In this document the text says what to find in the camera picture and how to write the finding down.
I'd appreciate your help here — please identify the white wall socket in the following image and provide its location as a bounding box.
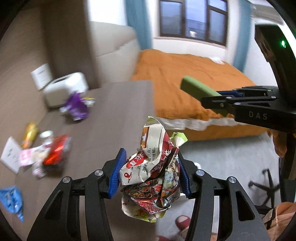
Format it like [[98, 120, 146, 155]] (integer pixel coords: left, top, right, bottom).
[[31, 63, 54, 90], [1, 136, 22, 174]]

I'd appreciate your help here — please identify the dark framed window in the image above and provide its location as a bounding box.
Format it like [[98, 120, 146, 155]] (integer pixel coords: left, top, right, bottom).
[[159, 0, 228, 46]]

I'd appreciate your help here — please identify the white cloth on bed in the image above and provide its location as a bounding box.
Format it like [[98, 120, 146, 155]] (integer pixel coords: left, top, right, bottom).
[[209, 56, 224, 65]]

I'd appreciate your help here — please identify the blue curtain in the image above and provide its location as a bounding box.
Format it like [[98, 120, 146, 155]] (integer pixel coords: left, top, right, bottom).
[[233, 0, 252, 72], [125, 0, 152, 50]]

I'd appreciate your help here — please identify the noodle wrapper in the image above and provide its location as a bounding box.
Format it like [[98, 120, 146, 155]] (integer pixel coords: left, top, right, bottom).
[[119, 116, 188, 223]]

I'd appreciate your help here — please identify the wooden shelf unit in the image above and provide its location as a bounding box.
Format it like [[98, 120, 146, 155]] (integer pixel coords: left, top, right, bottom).
[[0, 0, 102, 130]]

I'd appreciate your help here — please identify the small white bottle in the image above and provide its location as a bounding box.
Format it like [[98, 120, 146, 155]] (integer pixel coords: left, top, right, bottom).
[[40, 130, 54, 147]]

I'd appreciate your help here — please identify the pink white wrapper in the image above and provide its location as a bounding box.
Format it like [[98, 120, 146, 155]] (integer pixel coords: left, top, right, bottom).
[[19, 146, 48, 167]]

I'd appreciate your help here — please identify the person's hand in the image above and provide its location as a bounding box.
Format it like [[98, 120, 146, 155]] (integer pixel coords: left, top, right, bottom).
[[270, 130, 287, 158]]

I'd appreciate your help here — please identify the white wall socket right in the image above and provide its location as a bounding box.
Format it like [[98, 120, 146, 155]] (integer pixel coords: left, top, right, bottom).
[[31, 63, 54, 90]]

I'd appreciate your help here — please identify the white tissue box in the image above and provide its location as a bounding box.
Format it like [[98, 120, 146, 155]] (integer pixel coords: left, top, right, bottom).
[[43, 72, 89, 108]]

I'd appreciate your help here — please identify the red slipper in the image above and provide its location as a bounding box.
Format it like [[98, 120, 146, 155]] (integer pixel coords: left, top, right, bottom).
[[156, 235, 172, 241], [175, 215, 191, 232]]

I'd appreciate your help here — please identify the beige bed headboard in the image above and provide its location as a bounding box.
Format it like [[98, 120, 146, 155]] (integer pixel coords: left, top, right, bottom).
[[89, 21, 140, 85]]

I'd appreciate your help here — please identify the red slipper left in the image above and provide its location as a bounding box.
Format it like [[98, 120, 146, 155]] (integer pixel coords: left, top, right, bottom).
[[156, 235, 172, 241]]

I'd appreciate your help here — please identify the orange bed cover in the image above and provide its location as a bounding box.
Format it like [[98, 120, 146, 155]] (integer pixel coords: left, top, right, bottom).
[[131, 48, 270, 142]]

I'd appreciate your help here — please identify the blue curtain right side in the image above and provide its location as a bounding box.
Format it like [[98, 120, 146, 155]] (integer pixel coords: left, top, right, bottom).
[[233, 0, 252, 72]]

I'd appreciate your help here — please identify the blue plastic wrapper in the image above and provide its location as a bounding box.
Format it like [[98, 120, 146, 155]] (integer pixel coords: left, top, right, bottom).
[[0, 186, 25, 222]]

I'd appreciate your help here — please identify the purple snack wrapper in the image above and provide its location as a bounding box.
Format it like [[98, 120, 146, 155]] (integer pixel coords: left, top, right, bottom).
[[59, 92, 96, 121]]

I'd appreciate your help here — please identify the white wall socket left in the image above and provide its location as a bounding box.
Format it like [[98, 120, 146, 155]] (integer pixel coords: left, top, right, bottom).
[[1, 136, 22, 174]]

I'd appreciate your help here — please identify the red snack bag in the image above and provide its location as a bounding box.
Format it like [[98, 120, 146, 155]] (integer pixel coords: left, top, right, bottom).
[[42, 135, 71, 167]]

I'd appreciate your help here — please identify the red slipper right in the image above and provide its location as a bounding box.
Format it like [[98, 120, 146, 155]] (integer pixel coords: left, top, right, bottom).
[[175, 215, 191, 232]]

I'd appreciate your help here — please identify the black chair base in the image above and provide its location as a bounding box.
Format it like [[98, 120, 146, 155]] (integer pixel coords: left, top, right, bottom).
[[248, 169, 280, 208]]

